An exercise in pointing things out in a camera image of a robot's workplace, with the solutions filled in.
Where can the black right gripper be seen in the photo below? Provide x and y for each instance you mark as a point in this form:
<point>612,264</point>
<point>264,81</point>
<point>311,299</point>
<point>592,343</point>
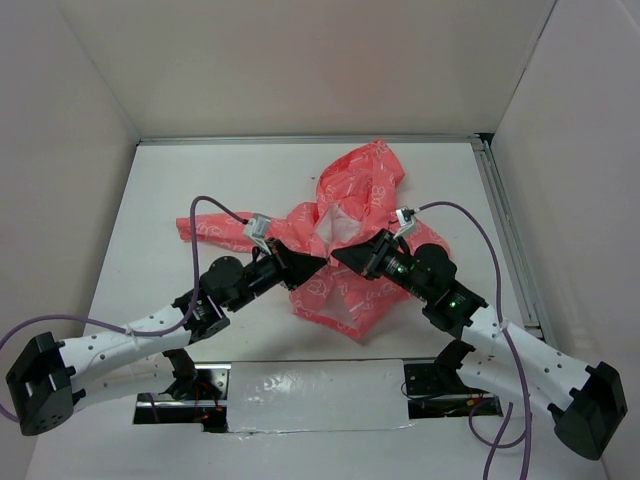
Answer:
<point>367,258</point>

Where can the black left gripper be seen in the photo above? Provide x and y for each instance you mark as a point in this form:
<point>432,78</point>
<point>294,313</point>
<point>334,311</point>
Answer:
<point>292,268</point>

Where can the pink hooded jacket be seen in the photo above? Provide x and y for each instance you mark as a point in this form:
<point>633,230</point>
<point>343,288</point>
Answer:
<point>356,197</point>

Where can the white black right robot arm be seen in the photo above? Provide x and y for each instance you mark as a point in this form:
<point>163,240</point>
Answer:
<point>586,403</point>

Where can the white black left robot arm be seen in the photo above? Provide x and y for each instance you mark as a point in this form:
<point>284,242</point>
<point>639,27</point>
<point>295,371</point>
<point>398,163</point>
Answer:
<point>53,379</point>

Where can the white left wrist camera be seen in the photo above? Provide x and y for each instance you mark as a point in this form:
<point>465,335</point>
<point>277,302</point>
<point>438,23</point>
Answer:
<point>256,230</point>

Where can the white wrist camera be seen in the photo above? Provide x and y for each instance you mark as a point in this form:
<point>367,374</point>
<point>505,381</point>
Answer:
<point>256,230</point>
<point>407,223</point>

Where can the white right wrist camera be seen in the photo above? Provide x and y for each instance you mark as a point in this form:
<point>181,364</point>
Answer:
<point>407,223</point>

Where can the silver base rail with tape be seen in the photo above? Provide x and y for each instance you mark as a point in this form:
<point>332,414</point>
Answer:
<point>316,397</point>

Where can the aluminium frame rail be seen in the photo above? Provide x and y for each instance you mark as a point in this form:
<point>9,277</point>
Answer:
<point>453,180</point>

